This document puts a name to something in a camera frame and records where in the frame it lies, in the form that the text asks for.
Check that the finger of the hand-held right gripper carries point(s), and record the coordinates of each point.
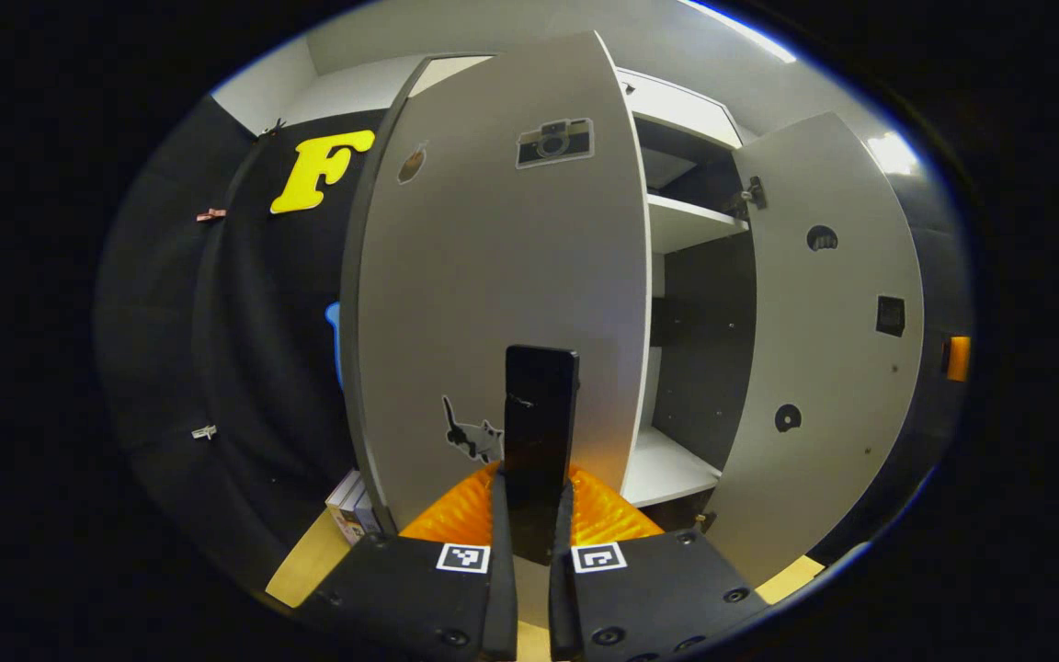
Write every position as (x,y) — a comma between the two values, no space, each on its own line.
(957,359)

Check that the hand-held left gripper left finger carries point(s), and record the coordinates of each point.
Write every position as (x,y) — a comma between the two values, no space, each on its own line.
(502,588)

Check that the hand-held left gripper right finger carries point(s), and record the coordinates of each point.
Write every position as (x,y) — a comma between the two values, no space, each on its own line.
(564,598)

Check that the beige cabinet door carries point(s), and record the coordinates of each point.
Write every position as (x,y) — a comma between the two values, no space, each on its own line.
(456,303)
(824,349)

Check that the metal door hinge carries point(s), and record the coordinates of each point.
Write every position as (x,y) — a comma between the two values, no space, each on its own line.
(752,195)

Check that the beige cabinet drawer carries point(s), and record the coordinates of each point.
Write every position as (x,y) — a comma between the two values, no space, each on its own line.
(677,106)

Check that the white cardboard box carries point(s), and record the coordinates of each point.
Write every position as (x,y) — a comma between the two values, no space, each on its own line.
(346,510)

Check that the short ceiling light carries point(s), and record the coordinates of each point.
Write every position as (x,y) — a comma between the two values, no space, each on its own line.
(893,154)

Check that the white clothes clip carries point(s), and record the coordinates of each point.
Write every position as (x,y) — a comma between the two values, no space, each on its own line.
(204,432)

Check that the black backdrop cloth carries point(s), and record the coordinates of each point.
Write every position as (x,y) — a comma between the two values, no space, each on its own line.
(244,322)

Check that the red clothes clip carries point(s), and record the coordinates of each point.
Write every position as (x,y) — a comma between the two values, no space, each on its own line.
(210,215)

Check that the black clip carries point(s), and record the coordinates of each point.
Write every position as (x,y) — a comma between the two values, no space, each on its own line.
(274,128)

